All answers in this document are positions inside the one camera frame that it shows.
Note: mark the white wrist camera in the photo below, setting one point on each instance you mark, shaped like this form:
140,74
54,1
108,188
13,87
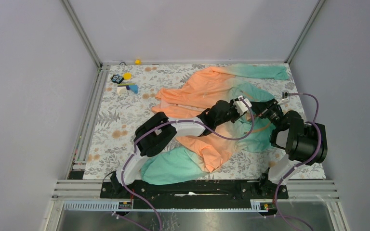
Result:
285,98
242,105

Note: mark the green yellow flat stick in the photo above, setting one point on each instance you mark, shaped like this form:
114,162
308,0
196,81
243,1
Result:
126,84

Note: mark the floral patterned table cloth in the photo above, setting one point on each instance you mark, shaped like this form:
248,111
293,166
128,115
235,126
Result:
120,116

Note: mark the yellow round disc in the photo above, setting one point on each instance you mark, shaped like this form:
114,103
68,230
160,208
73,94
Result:
127,76

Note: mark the blue triangular block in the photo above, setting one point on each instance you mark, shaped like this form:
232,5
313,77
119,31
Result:
133,88

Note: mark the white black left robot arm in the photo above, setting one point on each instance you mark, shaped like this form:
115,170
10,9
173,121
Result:
156,133

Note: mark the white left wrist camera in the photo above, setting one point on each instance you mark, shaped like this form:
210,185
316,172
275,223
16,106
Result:
242,105

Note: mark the aluminium frame rails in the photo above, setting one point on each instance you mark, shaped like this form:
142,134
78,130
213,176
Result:
91,195

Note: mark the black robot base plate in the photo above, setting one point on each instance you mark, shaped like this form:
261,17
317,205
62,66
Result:
237,189

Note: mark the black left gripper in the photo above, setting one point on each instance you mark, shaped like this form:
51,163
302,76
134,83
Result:
237,115

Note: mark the orange and teal jacket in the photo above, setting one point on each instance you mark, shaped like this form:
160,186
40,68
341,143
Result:
212,157

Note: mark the black blue toy car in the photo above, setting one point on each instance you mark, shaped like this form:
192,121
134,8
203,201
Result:
116,78

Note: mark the white toy block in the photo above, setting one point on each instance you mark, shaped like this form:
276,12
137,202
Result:
121,90

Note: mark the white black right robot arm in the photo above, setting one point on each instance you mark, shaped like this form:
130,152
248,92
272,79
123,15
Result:
304,143

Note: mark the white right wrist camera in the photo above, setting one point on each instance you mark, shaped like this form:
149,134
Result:
285,98

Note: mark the white slotted cable duct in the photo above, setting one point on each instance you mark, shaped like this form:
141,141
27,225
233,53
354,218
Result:
181,205

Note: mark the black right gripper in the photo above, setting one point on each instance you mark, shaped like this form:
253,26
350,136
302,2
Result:
260,108

